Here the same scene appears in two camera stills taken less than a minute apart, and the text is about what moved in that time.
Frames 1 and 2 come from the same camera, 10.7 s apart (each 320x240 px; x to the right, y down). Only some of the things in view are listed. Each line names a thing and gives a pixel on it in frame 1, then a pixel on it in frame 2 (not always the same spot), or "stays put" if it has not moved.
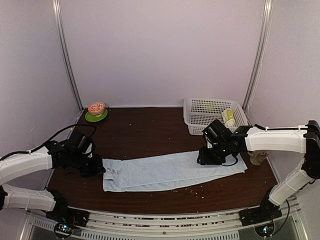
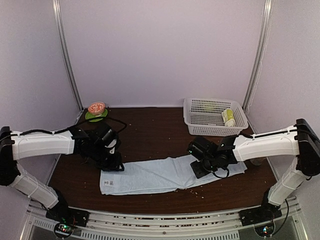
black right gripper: x=205 y=160 to x=198 y=173
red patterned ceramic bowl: x=96 y=108 stays put
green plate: x=91 y=118 stays put
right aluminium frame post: x=260 y=52 stays put
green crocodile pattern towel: x=227 y=115 stays put
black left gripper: x=97 y=166 to x=114 y=166
